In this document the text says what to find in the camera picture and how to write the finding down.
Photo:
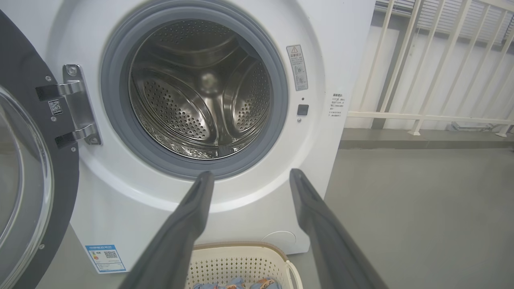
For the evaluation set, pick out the perforated steel drum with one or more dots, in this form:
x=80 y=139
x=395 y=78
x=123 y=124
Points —
x=192 y=100

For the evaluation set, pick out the white front-load washing machine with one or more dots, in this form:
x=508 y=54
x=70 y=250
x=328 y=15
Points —
x=120 y=208

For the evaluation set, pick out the white metal railing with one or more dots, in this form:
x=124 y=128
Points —
x=421 y=117

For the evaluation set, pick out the grey window louvres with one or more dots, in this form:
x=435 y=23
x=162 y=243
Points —
x=461 y=20

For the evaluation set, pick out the grey warning label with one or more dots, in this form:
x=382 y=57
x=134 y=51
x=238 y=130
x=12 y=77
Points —
x=297 y=67

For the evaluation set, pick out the small printed text sticker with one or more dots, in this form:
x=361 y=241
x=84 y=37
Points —
x=337 y=106

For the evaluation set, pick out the cream perforated laundry basket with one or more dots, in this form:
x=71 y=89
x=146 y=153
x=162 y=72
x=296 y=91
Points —
x=241 y=265

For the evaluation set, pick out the small QR code sticker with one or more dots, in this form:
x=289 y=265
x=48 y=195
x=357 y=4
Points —
x=56 y=107

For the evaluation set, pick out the black round glass washer door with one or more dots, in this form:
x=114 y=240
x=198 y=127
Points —
x=60 y=192

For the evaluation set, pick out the blue energy label sticker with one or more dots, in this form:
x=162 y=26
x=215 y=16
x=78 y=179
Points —
x=105 y=259

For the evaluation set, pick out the metal door hinge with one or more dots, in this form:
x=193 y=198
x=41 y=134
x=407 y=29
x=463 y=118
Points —
x=80 y=104

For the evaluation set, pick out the blue printed garment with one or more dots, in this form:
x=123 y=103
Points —
x=219 y=285

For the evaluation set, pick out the cream and blue garment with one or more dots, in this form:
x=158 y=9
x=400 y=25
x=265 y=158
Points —
x=265 y=285

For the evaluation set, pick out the round white filter cover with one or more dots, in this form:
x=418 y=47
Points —
x=281 y=240

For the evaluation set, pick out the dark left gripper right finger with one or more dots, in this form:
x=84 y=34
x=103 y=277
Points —
x=333 y=249

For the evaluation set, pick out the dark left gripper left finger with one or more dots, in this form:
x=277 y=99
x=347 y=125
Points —
x=176 y=241

